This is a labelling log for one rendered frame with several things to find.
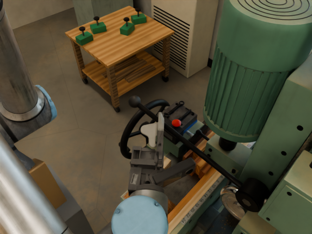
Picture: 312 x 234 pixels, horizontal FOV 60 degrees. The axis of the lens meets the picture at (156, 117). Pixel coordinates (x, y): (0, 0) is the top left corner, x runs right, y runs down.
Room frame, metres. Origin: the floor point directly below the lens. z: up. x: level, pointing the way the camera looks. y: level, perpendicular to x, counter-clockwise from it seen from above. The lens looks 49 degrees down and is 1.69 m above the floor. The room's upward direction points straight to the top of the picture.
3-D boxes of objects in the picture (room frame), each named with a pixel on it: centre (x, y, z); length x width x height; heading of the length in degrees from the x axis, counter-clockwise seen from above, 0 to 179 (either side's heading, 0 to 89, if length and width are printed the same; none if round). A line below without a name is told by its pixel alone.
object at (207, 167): (0.49, -0.21, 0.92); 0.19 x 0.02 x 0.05; 137
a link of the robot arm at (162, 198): (0.26, 0.02, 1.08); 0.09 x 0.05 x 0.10; 87
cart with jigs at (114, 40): (1.91, 0.29, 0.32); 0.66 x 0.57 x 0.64; 133
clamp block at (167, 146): (0.60, -0.07, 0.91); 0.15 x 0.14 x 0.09; 137
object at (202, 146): (0.55, -0.19, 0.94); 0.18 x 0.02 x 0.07; 137
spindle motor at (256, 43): (0.47, -0.21, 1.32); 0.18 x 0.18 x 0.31
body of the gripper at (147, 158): (0.34, 0.02, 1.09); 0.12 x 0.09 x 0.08; 177
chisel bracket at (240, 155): (0.45, -0.22, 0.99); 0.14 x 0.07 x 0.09; 47
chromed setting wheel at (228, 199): (0.29, -0.22, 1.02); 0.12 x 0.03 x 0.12; 47
